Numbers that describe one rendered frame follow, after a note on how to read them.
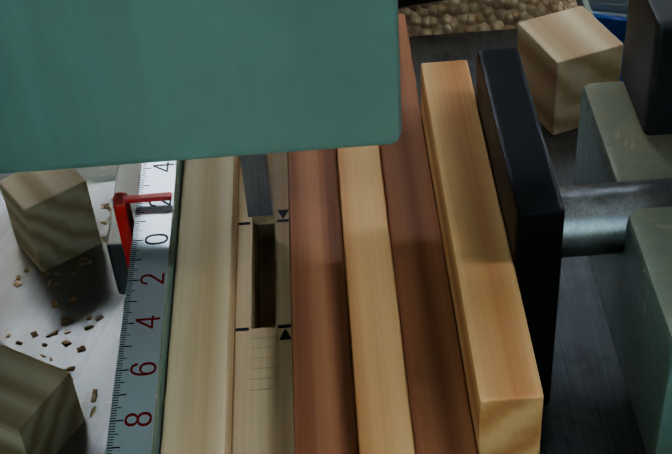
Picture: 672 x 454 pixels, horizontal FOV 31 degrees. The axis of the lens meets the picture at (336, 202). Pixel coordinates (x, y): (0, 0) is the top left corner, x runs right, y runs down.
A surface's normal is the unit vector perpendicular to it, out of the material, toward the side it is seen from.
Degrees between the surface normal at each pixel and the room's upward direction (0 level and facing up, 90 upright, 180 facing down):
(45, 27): 90
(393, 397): 0
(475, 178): 0
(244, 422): 0
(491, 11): 69
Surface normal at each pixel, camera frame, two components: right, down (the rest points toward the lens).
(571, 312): -0.06, -0.76
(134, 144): 0.04, 0.65
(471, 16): 0.03, 0.35
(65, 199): 0.60, 0.49
